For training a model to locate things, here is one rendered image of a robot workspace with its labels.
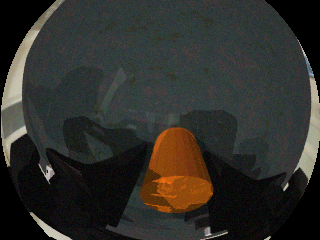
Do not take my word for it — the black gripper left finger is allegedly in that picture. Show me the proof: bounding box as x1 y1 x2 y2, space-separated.
45 143 148 228

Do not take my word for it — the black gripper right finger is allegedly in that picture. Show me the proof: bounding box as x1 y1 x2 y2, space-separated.
203 151 287 233

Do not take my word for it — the orange knob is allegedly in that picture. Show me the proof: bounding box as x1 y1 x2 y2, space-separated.
140 127 213 213

